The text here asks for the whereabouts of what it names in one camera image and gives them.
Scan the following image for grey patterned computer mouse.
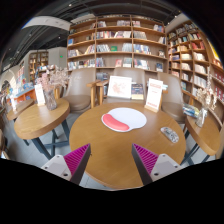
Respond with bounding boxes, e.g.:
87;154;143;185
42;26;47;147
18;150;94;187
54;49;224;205
160;127;179;143

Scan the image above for beige left armchair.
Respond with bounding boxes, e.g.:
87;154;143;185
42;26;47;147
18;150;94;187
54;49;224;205
64;67;98;112

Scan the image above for dark book on chair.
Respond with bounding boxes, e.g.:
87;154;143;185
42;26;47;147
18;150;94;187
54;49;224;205
131;84;144;100

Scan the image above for glass vase dried flowers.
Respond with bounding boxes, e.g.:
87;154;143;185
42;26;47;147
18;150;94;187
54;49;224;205
196;74;217;128
36;66;69;110

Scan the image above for white mouse pad red rest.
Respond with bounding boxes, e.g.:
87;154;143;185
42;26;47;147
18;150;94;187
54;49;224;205
101;107;147;132

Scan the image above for round wooden left table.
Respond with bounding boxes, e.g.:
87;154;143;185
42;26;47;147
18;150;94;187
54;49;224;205
14;98;70;159

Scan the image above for beige armchair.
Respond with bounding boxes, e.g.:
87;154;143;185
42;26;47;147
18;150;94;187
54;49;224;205
158;72;186;124
64;67;98;112
97;67;146;105

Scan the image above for wooden right bookshelf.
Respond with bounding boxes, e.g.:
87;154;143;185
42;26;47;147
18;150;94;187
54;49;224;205
166;19;224;111

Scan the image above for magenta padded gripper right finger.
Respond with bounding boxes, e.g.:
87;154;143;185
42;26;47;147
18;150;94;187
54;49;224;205
132;144;181;185

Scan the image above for magazine on right chair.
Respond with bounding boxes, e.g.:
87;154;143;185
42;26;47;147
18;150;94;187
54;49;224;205
182;103;199;118

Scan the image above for round wooden centre table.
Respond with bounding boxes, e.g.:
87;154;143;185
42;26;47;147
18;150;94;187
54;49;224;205
69;103;186;189

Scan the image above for distant wooden left bookshelf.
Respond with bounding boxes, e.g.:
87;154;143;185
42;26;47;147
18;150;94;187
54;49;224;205
29;51;48;83

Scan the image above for white picture card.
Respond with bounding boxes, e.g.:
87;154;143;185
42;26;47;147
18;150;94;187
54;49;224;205
108;76;132;99

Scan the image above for glass vase dried flowers right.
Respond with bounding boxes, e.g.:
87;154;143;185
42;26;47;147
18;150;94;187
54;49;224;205
196;74;217;128

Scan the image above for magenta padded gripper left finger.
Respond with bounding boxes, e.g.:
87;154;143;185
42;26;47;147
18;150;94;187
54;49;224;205
42;144;91;185

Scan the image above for beige middle armchair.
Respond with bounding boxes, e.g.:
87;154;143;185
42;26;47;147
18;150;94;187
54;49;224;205
97;67;146;105

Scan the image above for white sign on left table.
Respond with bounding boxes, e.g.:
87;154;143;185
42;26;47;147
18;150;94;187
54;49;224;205
35;84;45;106

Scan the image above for round wooden right table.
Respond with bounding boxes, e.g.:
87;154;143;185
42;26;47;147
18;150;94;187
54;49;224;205
182;116;220;165

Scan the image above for large wooden central bookshelf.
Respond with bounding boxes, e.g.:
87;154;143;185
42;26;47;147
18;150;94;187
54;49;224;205
67;14;168;77

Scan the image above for red white sign stand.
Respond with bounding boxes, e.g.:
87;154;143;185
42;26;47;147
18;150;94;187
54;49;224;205
145;78;163;112

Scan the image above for round wooden table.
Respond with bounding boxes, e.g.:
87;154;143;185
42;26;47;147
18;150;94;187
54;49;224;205
14;98;70;159
69;103;186;189
182;116;220;165

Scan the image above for beige right armchair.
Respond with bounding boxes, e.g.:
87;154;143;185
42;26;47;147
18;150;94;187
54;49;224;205
158;72;186;124

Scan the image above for glass vase dried flowers left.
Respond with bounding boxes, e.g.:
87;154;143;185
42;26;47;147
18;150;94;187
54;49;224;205
36;66;69;110

